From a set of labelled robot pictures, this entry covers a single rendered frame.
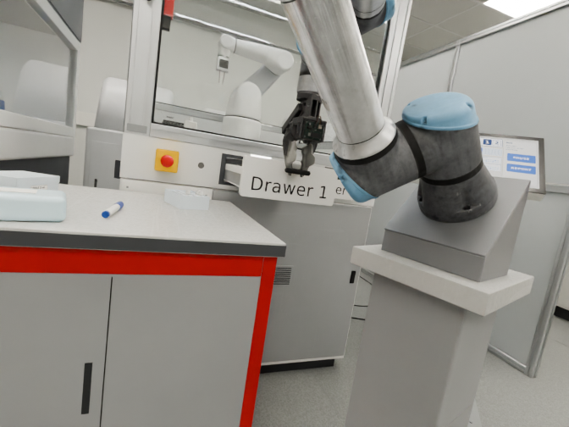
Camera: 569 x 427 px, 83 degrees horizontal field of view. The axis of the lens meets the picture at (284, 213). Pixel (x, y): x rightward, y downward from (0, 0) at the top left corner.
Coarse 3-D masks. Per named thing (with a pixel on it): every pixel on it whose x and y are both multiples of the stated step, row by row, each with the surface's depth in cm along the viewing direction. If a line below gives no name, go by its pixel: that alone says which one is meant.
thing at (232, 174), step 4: (228, 164) 114; (232, 164) 119; (228, 168) 114; (232, 168) 107; (236, 168) 101; (240, 168) 96; (224, 172) 117; (228, 172) 112; (232, 172) 105; (236, 172) 101; (240, 172) 95; (224, 176) 117; (228, 176) 111; (232, 176) 105; (236, 176) 99; (228, 180) 112; (232, 180) 104; (236, 180) 98; (236, 184) 98
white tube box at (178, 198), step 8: (168, 192) 92; (176, 192) 92; (184, 192) 94; (192, 192) 97; (168, 200) 92; (176, 200) 87; (184, 200) 86; (192, 200) 87; (200, 200) 89; (208, 200) 90; (184, 208) 86; (192, 208) 88; (200, 208) 89
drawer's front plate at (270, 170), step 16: (256, 160) 86; (272, 160) 88; (240, 176) 87; (256, 176) 87; (272, 176) 89; (288, 176) 90; (304, 176) 92; (320, 176) 94; (336, 176) 96; (240, 192) 86; (256, 192) 88; (272, 192) 90; (288, 192) 91; (304, 192) 93; (320, 192) 95
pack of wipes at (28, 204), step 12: (0, 192) 50; (12, 192) 52; (24, 192) 53; (36, 192) 55; (48, 192) 57; (60, 192) 59; (0, 204) 50; (12, 204) 50; (24, 204) 51; (36, 204) 52; (48, 204) 53; (60, 204) 54; (0, 216) 50; (12, 216) 51; (24, 216) 52; (36, 216) 52; (48, 216) 53; (60, 216) 54
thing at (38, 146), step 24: (48, 0) 123; (72, 0) 150; (72, 24) 154; (72, 48) 165; (72, 72) 169; (72, 96) 171; (0, 120) 95; (24, 120) 111; (72, 120) 173; (0, 144) 97; (24, 144) 113; (48, 144) 138; (72, 144) 175; (0, 168) 102; (24, 168) 120; (48, 168) 147
